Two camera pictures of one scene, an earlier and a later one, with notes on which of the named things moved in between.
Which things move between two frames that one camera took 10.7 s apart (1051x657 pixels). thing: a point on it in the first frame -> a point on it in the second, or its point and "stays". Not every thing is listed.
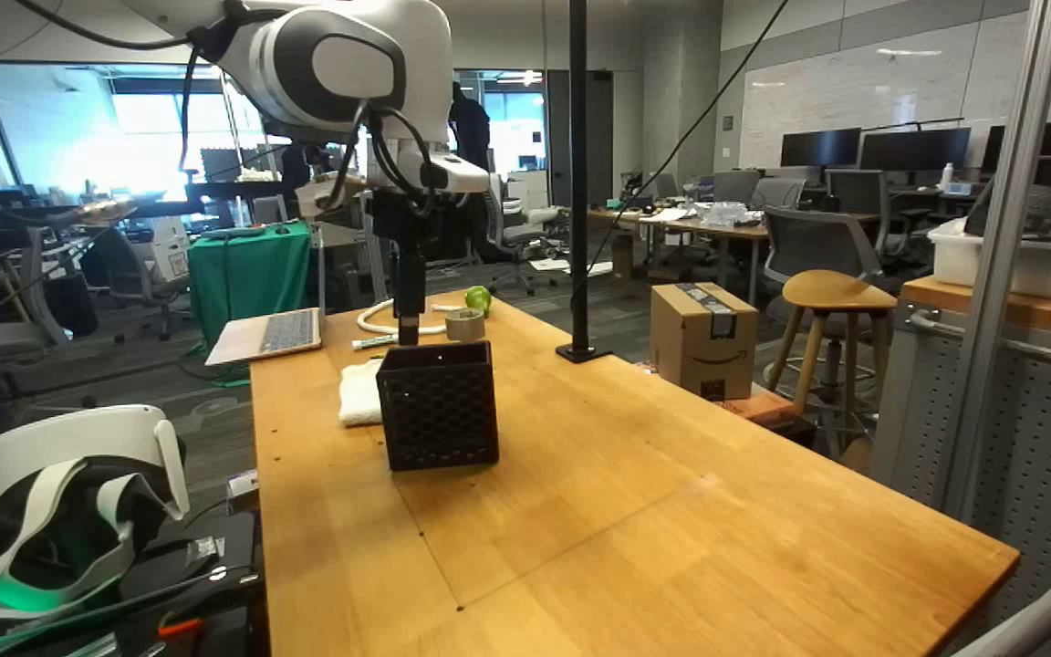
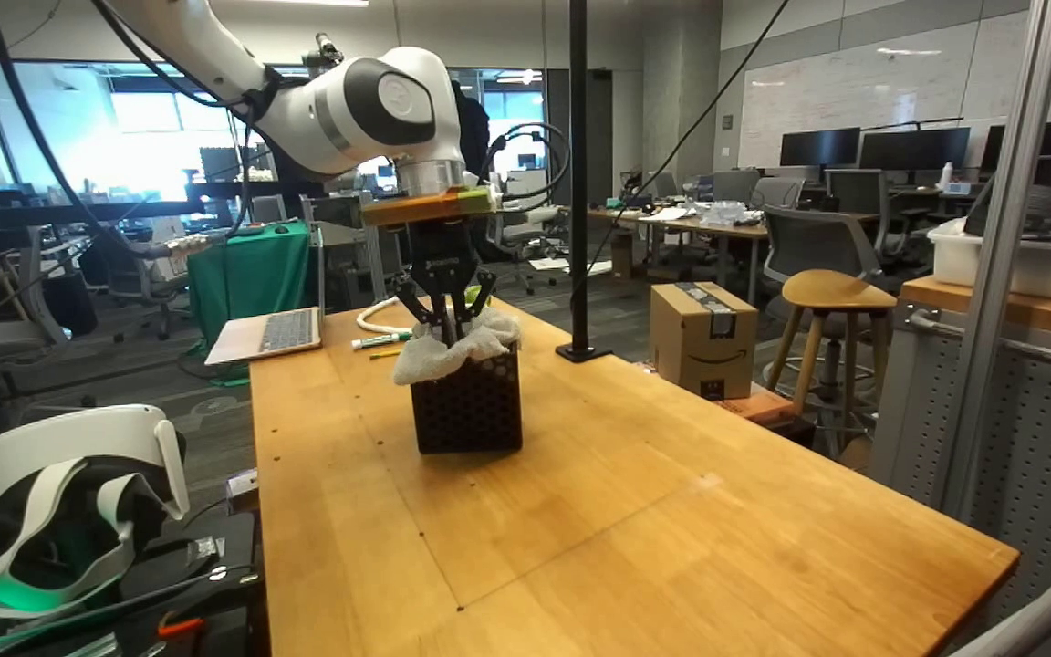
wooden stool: x=832 y=294 stays
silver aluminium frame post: x=1008 y=268 stays
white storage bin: x=1048 y=265 stays
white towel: x=359 y=391 -> x=427 y=352
